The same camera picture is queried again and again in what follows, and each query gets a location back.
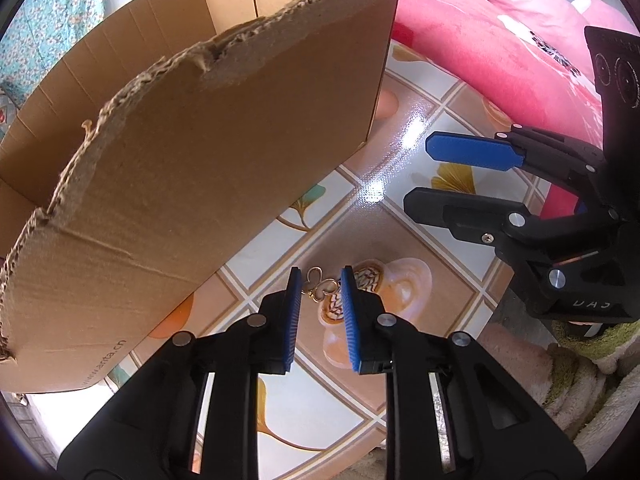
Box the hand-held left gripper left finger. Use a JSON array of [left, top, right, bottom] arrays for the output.
[[57, 266, 303, 480]]

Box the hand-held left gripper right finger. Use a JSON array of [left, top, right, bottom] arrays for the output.
[[340, 265, 586, 480]]

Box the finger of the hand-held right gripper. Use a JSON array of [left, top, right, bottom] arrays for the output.
[[403, 187, 621, 256], [426, 126, 606, 196]]

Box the gold flower charm earring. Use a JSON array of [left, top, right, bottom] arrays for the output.
[[306, 267, 344, 302]]

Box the brown cardboard box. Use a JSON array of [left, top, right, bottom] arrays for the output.
[[0, 0, 401, 394]]

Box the printed vinyl tablecloth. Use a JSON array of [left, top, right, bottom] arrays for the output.
[[15, 42, 553, 480]]

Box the pink floral quilt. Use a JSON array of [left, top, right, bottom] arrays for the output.
[[390, 0, 640, 217]]

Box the fluffy cream garment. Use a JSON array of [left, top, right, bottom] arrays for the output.
[[477, 317, 640, 467]]

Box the teal floral cloth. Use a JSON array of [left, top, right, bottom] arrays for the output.
[[0, 0, 123, 106]]

